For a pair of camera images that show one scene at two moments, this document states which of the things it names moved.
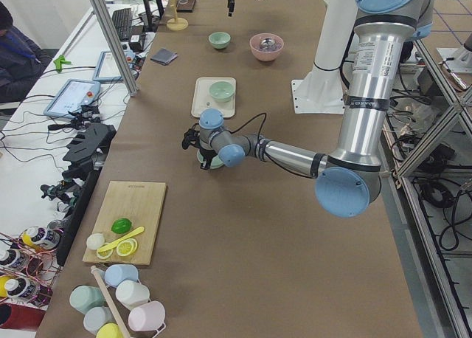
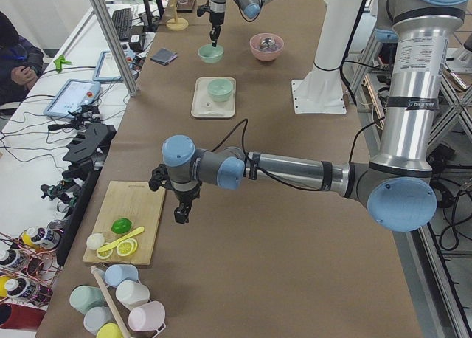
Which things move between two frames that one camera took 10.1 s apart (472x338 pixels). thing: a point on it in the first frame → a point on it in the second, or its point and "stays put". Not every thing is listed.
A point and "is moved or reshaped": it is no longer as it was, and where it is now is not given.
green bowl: [216, 161] is moved or reshaped
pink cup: [147, 316] stays put
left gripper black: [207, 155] → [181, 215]
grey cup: [96, 316] stays put
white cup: [132, 294] stays put
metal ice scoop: [267, 43] stays put
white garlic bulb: [95, 240] stays put
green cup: [84, 298] stays put
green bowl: [220, 40] → [210, 54]
